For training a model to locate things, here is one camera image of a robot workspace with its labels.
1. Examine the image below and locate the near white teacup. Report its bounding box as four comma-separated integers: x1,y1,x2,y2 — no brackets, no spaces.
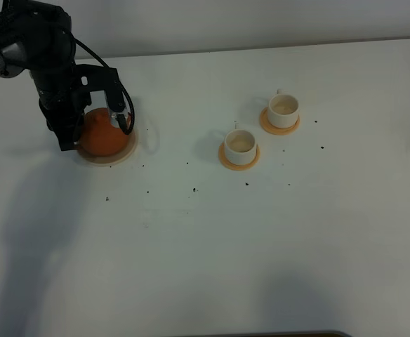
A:
223,124,257,166

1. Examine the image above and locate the white teacup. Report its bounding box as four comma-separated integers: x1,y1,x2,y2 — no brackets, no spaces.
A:
223,124,257,166
267,89,299,128

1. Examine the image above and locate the far orange cup coaster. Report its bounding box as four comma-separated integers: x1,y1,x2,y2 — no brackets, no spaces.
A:
259,107,300,136

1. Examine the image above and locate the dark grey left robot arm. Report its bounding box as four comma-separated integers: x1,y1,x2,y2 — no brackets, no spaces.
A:
0,1,85,151

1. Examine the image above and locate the brown clay teapot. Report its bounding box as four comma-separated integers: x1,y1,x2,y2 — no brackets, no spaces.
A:
79,108,128,157

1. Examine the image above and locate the near orange cup coaster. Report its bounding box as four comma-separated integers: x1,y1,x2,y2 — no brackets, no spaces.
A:
218,143,260,171

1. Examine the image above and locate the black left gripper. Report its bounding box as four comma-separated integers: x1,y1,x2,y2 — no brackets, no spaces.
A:
29,62,90,151

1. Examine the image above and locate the far white teacup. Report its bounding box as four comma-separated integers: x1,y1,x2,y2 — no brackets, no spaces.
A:
267,89,299,128

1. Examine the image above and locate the beige round teapot coaster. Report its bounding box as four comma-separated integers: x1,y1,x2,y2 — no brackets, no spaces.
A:
77,128,138,167

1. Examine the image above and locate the orange cup coaster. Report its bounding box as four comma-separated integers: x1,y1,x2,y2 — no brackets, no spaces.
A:
218,143,260,171
259,107,300,136

